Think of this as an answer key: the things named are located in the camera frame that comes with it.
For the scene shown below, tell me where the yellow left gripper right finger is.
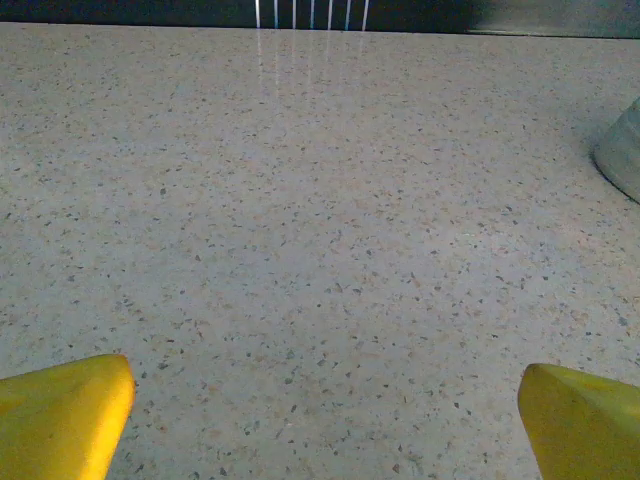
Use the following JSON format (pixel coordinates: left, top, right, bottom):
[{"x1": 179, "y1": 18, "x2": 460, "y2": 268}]
[{"x1": 517, "y1": 363, "x2": 640, "y2": 480}]

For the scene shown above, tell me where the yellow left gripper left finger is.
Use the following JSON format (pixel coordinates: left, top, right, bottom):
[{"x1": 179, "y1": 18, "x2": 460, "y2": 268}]
[{"x1": 0, "y1": 353, "x2": 137, "y2": 480}]

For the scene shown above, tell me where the white sneaker shoe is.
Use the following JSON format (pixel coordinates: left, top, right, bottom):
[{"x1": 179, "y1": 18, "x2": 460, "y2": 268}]
[{"x1": 592, "y1": 96, "x2": 640, "y2": 205}]

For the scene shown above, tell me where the aluminium frame post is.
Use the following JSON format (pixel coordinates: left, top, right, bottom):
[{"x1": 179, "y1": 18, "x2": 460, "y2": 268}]
[{"x1": 464, "y1": 13, "x2": 640, "y2": 39}]

